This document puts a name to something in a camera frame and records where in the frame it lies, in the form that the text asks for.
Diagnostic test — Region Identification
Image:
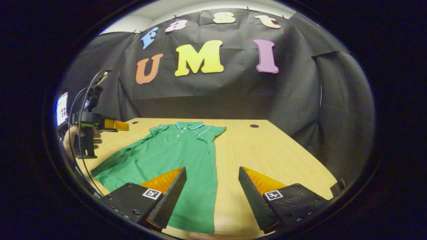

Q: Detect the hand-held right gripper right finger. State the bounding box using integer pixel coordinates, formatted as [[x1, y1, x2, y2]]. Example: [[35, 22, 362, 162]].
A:
[[238, 167, 328, 234]]

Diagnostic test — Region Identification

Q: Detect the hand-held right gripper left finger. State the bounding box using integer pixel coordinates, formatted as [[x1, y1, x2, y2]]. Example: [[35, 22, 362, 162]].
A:
[[98, 167, 187, 233]]

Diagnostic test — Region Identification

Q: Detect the green T-shirt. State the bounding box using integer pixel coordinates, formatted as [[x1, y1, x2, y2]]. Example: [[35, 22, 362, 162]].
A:
[[90, 121, 227, 234]]

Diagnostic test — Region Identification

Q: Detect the computer monitor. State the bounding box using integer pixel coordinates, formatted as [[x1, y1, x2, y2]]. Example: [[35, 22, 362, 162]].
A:
[[55, 92, 69, 129]]

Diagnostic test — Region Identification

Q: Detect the black backdrop cloth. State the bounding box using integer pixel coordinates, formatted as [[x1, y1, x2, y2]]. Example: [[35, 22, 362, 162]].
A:
[[60, 8, 376, 188]]

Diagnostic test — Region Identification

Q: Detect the black cable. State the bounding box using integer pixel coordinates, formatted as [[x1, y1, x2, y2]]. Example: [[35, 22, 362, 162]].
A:
[[67, 88, 89, 161], [77, 69, 112, 198]]

